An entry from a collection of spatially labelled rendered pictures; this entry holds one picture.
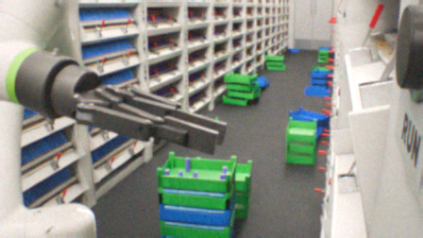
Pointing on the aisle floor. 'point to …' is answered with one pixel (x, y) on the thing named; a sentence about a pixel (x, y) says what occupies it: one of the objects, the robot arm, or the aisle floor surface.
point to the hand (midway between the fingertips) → (194, 131)
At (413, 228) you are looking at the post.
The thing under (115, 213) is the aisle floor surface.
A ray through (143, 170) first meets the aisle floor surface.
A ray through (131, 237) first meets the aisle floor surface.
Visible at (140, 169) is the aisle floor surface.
